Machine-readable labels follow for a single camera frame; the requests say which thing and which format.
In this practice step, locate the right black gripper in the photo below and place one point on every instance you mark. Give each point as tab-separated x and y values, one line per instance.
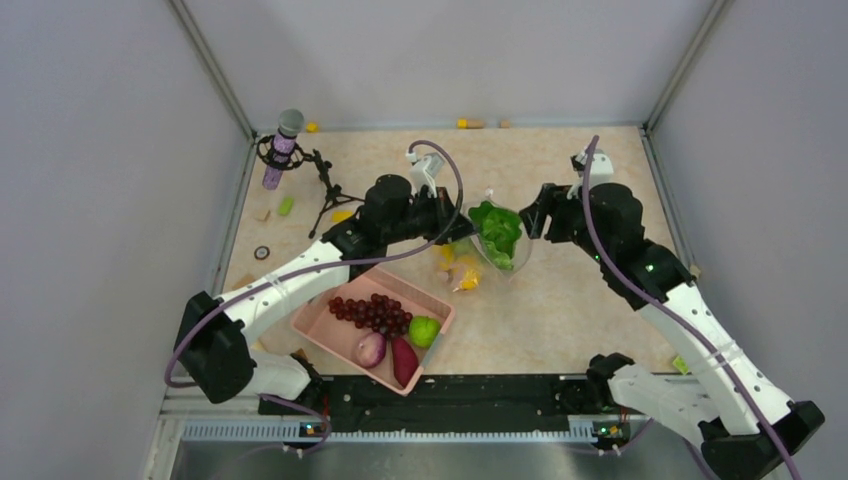
554	202

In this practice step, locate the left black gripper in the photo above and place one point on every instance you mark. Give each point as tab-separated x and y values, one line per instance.
444	208

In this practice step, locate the green lettuce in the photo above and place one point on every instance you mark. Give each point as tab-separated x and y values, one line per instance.
499	230

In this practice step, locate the clear zip top bag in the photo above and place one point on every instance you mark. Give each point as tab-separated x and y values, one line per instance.
491	274

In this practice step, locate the green lime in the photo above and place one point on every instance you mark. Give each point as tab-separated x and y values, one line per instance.
423	330

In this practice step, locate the dark red grapes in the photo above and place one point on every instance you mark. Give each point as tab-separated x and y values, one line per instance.
377	313

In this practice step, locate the red sweet potato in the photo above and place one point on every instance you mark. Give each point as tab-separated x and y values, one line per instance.
405	361

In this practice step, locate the red onion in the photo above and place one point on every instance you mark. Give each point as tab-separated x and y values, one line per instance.
370	350

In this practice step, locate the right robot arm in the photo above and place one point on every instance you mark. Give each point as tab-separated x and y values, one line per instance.
744	426

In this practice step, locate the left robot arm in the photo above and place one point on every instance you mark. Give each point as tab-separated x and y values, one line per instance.
215	333

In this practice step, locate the yellow and wood cylinder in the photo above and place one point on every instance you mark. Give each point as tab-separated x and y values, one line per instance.
470	123

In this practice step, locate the pink plastic basket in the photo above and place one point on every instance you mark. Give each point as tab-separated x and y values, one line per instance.
339	338

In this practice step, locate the green block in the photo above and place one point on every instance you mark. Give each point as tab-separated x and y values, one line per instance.
285	207

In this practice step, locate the small wooden cube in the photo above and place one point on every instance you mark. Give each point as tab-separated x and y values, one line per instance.
264	215

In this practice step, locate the purple microphone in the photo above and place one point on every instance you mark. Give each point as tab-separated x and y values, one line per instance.
281	149

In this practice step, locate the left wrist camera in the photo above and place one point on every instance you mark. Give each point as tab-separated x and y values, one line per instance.
422	173

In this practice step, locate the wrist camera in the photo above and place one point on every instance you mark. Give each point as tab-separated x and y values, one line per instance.
422	173
601	171

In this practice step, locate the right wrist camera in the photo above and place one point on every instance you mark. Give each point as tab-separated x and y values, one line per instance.
601	171

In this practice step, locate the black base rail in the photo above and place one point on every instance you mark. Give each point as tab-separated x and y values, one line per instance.
457	404

